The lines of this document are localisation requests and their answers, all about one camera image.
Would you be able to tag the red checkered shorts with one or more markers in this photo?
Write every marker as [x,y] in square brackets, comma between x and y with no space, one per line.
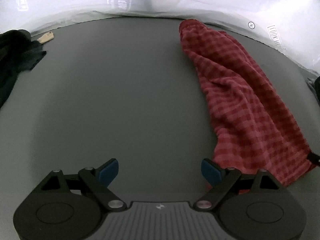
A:
[254,128]

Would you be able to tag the white carrot-print curtain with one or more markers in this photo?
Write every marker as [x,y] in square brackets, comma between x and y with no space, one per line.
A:
[289,26]

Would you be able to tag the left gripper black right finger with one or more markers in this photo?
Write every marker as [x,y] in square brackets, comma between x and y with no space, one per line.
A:
[230,182]

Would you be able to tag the black gripper tip at right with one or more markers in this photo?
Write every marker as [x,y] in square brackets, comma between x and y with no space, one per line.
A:
[314,158]

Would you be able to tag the black garment pile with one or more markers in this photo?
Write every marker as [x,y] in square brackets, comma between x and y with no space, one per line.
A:
[19,53]

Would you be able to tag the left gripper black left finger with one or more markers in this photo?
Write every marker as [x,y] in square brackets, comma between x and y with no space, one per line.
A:
[91,182]

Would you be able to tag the beige garment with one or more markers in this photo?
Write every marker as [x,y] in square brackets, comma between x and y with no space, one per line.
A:
[46,37]

